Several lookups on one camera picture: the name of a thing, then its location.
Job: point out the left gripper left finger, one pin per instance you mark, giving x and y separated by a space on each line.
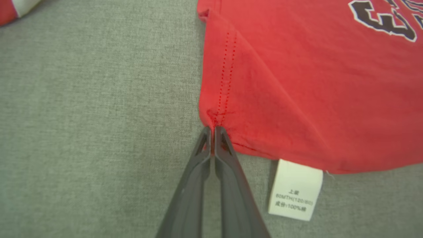
188 201

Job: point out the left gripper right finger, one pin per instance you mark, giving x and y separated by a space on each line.
236 205

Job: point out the red jersey with lettering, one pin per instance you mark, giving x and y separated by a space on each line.
297 82

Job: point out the red shorts with white band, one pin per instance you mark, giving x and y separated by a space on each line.
6 11

